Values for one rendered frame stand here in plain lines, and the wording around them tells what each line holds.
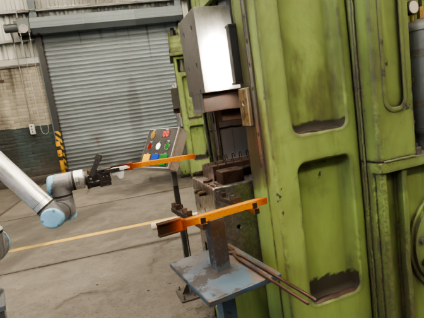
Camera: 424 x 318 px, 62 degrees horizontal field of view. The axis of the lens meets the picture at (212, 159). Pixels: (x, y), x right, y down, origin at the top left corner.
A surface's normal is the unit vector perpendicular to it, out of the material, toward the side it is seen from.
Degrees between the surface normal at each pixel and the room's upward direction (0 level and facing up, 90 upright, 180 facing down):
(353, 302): 90
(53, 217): 94
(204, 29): 90
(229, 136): 90
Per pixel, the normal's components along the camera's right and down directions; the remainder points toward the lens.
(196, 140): 0.10, 0.13
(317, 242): 0.32, 0.09
